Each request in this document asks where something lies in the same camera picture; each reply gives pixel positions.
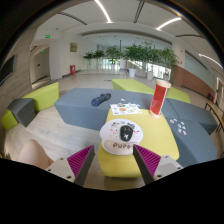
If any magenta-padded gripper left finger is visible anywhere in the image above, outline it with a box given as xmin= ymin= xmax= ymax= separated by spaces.
xmin=46 ymin=144 xmax=96 ymax=187

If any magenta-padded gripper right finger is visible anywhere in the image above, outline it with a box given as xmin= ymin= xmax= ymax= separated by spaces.
xmin=132 ymin=144 xmax=184 ymax=185

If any black computer mouse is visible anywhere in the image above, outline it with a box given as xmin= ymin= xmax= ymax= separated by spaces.
xmin=119 ymin=124 xmax=134 ymax=143

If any round white printed mouse pad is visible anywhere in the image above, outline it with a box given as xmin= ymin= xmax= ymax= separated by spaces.
xmin=99 ymin=118 xmax=144 ymax=156

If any person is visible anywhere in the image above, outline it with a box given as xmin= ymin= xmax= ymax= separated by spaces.
xmin=17 ymin=139 xmax=54 ymax=170

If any long grey bench seat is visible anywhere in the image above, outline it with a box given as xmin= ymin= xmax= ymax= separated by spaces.
xmin=54 ymin=87 xmax=218 ymax=134

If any white sticker sheet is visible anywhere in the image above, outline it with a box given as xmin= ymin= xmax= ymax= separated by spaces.
xmin=109 ymin=102 xmax=143 ymax=116

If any red cylinder with wooden ends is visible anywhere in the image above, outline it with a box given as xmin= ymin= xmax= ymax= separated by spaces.
xmin=148 ymin=78 xmax=172 ymax=119

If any folded dark blue umbrella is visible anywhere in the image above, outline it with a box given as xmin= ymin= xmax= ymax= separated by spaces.
xmin=90 ymin=92 xmax=112 ymax=108

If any lime green angular bench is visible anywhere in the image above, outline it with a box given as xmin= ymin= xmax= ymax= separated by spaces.
xmin=0 ymin=81 xmax=60 ymax=131

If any dark grey ottoman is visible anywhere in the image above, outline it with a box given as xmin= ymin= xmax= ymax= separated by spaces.
xmin=7 ymin=98 xmax=36 ymax=128

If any lime green flat bench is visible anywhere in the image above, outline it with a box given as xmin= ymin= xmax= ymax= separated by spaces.
xmin=111 ymin=78 xmax=192 ymax=104

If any wooden chair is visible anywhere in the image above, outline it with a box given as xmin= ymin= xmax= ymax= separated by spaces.
xmin=203 ymin=99 xmax=224 ymax=133

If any group of potted green plants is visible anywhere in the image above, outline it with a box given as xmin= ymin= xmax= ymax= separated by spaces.
xmin=82 ymin=41 xmax=179 ymax=81

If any group of ceiling light strips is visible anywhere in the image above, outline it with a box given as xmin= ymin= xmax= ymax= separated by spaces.
xmin=94 ymin=0 xmax=224 ymax=69

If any dark wall screen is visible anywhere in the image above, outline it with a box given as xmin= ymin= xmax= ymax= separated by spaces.
xmin=0 ymin=54 xmax=17 ymax=86

